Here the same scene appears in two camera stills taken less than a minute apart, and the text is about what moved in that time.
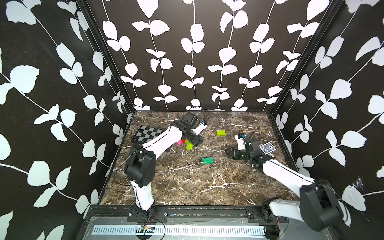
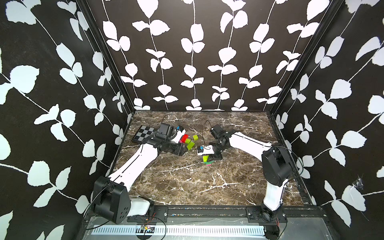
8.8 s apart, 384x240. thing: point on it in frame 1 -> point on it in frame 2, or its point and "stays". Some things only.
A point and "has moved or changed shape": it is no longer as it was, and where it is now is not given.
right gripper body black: x=239 y=155 -> x=218 y=150
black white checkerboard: x=145 y=133 stays
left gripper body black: x=194 y=139 -> x=176 y=148
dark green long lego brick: x=207 y=160 stays
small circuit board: x=147 y=229 stays
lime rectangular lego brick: x=221 y=133 has moved or changed shape
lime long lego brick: x=189 y=146 stays
